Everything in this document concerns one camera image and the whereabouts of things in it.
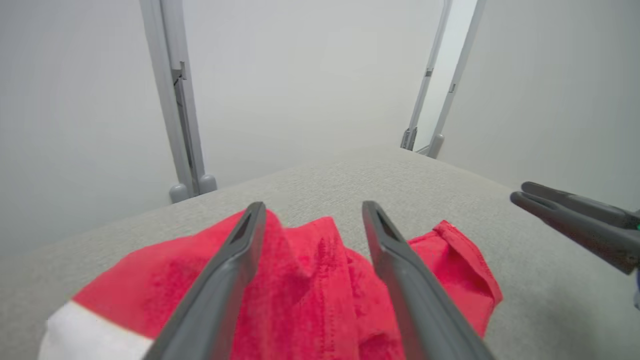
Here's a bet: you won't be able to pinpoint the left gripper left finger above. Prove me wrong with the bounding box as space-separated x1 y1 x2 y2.
144 201 267 360

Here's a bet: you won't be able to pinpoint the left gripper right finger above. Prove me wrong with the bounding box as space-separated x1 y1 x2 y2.
362 201 496 360

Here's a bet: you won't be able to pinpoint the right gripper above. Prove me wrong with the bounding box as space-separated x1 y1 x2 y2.
510 181 640 311

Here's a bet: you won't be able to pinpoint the red Bulls jersey white sleeves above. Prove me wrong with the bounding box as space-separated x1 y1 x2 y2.
37 209 504 360

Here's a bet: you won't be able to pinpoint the grey post with cylinder feet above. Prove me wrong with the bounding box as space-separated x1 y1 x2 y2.
139 0 218 204

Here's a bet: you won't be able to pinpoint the grey metal frame stand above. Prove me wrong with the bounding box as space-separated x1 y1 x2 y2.
400 0 487 160

